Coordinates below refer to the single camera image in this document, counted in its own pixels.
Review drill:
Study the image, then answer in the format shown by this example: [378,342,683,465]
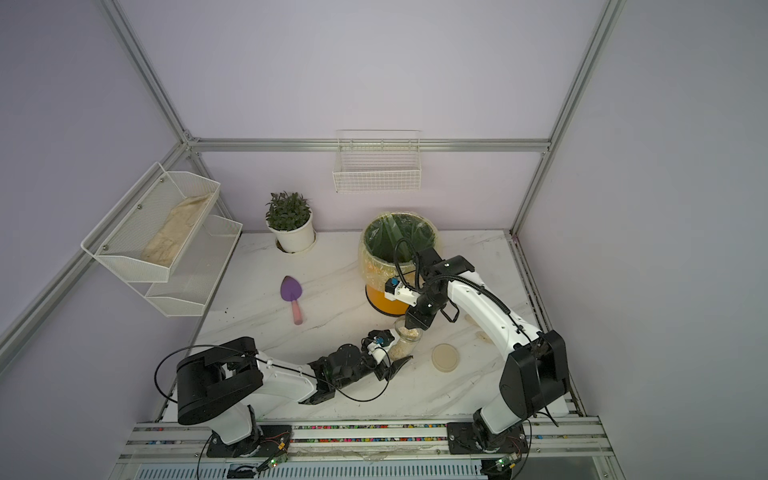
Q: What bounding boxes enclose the ribbed glass oatmeal jar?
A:
[388,317,423,361]

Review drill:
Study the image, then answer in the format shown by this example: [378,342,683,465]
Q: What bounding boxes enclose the cream jar lid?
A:
[431,343,460,373]

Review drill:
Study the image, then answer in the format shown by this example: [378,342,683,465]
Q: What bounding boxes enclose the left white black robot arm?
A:
[176,329,412,446]

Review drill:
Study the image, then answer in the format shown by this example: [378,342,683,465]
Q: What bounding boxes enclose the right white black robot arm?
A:
[392,248,569,435]

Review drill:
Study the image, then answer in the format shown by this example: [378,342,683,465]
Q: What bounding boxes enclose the orange trash bin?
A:
[365,285,408,318]

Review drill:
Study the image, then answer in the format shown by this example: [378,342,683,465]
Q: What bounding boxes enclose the clear green bin liner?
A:
[358,212,442,291]

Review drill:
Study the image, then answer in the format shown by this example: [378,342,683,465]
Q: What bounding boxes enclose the purple pink garden trowel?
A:
[280,276,304,326]

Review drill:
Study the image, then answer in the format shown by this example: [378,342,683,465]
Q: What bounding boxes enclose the potted green plant white pot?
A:
[266,191,315,253]

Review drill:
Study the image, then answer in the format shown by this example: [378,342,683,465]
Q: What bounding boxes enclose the white two-tier mesh shelf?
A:
[81,163,242,317]

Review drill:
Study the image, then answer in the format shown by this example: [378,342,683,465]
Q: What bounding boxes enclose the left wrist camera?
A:
[363,337,399,366]

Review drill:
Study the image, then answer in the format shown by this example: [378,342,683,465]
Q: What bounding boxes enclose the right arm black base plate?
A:
[446,422,529,455]

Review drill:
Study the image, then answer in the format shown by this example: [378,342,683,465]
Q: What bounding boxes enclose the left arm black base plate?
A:
[205,424,292,458]

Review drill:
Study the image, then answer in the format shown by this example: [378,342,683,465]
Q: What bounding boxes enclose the white wire wall basket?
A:
[332,129,422,194]

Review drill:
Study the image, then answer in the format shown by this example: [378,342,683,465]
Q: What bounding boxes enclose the aluminium front rail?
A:
[109,416,624,479]

